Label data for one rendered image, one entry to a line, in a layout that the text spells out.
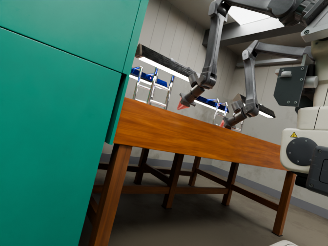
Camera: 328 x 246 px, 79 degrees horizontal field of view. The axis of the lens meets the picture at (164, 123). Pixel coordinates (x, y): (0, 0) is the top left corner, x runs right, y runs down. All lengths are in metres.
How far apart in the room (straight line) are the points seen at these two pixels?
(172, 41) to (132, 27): 2.76
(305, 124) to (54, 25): 0.90
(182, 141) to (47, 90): 0.60
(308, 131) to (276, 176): 3.06
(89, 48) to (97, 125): 0.25
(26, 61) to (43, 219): 0.48
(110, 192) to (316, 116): 0.82
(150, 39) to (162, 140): 2.52
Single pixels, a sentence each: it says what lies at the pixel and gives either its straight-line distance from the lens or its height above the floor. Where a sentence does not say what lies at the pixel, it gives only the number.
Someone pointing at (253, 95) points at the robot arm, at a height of 1.00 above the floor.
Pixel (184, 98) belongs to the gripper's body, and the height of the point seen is 0.87.
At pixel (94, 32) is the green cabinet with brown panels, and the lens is 0.75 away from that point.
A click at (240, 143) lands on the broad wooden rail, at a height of 0.70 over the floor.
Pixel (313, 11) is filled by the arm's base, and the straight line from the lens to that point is 0.88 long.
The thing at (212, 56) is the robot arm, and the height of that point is 1.10.
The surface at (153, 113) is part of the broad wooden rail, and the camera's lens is 0.86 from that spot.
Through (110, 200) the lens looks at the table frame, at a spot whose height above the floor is 0.35.
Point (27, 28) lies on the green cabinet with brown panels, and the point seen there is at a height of 0.86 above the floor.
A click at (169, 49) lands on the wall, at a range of 3.49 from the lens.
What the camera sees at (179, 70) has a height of 1.06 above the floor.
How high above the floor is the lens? 0.69
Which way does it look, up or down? 1 degrees up
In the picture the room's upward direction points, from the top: 14 degrees clockwise
